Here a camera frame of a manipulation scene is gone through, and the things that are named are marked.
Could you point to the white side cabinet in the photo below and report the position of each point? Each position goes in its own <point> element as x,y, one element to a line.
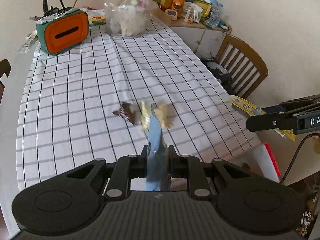
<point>203,41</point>

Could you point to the clear plastic bag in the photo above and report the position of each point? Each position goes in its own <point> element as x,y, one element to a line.
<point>127,17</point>

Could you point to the orange juice bottle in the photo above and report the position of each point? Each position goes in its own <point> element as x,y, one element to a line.
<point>165,4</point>

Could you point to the orange lidded jar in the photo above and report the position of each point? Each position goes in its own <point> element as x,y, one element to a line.
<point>177,5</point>

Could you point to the orange green tissue box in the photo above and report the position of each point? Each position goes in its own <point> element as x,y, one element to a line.
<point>63,32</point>

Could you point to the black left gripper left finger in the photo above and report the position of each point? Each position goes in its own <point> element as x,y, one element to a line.
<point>122,172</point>

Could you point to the white grid tablecloth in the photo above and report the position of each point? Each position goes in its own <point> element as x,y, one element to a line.
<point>67,109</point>

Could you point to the yellow minion snack packet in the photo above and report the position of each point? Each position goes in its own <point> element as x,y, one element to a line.
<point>248,109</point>

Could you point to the light blue snack packet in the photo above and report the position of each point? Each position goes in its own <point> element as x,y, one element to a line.
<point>157,166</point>

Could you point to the dark brown chocolate packet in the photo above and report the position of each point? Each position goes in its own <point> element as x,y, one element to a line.
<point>129,112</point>

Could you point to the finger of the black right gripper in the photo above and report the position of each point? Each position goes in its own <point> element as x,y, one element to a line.
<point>279,120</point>

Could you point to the clear water bottle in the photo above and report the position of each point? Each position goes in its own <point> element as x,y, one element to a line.
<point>215,16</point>

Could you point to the beige clear snack bag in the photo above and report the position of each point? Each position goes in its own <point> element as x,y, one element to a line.
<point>161,112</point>

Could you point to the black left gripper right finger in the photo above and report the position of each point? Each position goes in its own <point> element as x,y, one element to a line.
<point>190,168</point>

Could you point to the white digital timer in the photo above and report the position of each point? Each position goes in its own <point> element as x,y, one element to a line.
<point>173,14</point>

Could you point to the wooden slat chair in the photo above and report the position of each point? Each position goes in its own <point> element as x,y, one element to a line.
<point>243,63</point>

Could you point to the yellow lidded container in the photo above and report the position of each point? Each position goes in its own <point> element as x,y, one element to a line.
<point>206,7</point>

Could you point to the person right hand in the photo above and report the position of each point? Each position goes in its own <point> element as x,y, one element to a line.
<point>316,144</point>

